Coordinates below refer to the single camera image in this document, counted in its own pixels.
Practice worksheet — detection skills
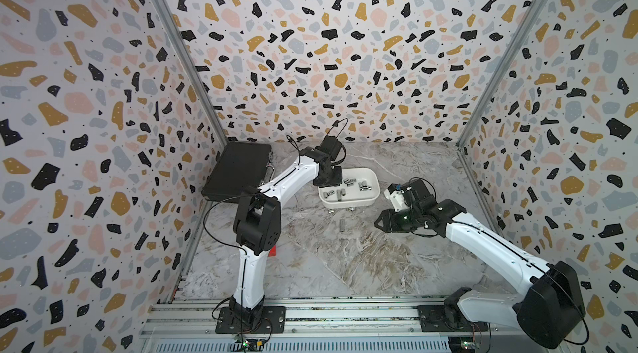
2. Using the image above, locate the black tool case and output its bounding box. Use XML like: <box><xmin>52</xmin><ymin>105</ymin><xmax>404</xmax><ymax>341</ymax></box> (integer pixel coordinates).
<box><xmin>202</xmin><ymin>142</ymin><xmax>272</xmax><ymax>203</ymax></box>

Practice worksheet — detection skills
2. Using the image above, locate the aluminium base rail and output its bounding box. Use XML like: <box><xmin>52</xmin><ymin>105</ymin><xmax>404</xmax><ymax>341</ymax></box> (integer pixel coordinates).
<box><xmin>141</xmin><ymin>296</ymin><xmax>544</xmax><ymax>352</ymax></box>

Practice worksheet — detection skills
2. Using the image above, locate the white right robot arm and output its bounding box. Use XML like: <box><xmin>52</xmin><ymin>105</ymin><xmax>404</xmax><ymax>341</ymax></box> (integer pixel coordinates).
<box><xmin>375</xmin><ymin>178</ymin><xmax>585</xmax><ymax>349</ymax></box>

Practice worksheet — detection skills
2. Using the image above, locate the white plastic storage box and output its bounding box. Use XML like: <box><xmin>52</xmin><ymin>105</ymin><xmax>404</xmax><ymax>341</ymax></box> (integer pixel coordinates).
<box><xmin>318</xmin><ymin>168</ymin><xmax>380</xmax><ymax>209</ymax></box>

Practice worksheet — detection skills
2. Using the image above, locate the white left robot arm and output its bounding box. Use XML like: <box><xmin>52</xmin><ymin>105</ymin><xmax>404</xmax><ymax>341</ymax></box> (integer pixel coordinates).
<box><xmin>229</xmin><ymin>135</ymin><xmax>346</xmax><ymax>321</ymax></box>

